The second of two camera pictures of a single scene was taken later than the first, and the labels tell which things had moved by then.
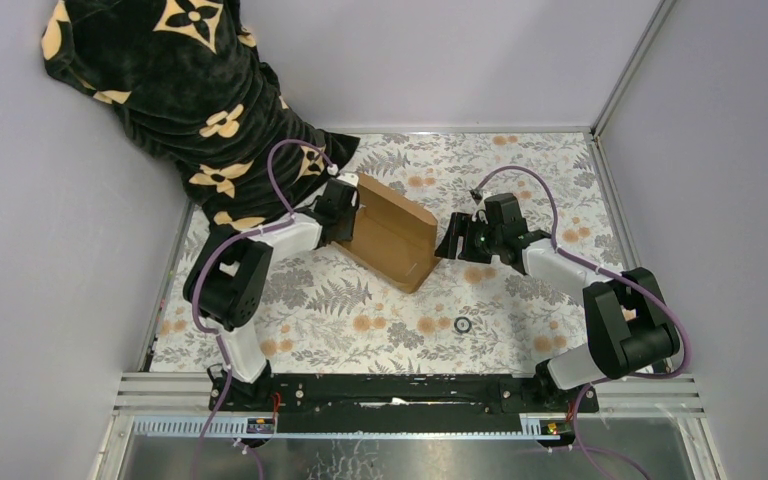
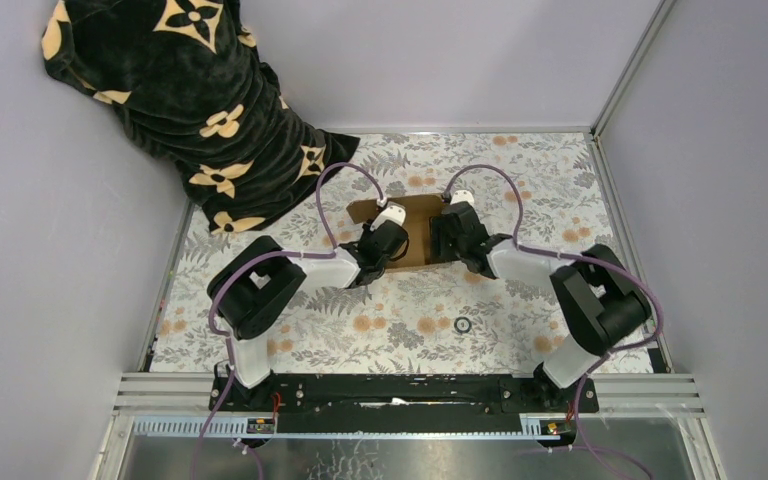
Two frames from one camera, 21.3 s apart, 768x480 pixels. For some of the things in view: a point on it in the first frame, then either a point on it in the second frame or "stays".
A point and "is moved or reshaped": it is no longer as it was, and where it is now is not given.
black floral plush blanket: [188, 80] stays
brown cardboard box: [392, 236] is moved or reshaped
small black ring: [465, 331] stays
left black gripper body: [345, 222] -> [366, 233]
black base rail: [350, 404] stays
